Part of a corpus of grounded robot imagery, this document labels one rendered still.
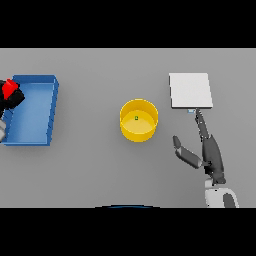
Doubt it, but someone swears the red beaker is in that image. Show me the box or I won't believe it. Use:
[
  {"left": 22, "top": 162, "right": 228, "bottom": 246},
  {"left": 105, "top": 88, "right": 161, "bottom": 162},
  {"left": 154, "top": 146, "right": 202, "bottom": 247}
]
[{"left": 1, "top": 78, "right": 20, "bottom": 101}]

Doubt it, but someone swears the blue tray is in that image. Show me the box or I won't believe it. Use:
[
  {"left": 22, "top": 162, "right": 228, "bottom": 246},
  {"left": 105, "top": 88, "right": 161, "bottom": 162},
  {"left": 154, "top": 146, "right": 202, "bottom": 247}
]
[{"left": 1, "top": 74, "right": 60, "bottom": 147}]

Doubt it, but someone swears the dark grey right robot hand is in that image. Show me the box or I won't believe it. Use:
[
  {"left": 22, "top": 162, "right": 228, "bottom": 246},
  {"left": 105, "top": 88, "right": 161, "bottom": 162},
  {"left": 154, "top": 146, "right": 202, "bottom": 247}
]
[{"left": 172, "top": 108, "right": 227, "bottom": 185}]

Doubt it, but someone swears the yellow bowl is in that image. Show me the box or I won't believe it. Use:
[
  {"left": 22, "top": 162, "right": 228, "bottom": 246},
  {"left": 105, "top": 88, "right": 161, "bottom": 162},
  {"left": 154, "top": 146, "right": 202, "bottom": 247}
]
[{"left": 119, "top": 98, "right": 159, "bottom": 143}]

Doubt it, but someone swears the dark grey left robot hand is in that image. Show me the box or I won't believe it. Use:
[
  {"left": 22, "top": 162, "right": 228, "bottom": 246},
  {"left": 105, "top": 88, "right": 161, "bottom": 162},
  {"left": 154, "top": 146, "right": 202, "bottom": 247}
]
[{"left": 0, "top": 79, "right": 26, "bottom": 118}]

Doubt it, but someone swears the pale square measuring scale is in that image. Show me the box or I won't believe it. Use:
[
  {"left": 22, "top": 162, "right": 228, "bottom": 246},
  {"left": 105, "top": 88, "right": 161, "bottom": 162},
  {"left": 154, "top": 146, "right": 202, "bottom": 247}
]
[{"left": 168, "top": 72, "right": 214, "bottom": 114}]

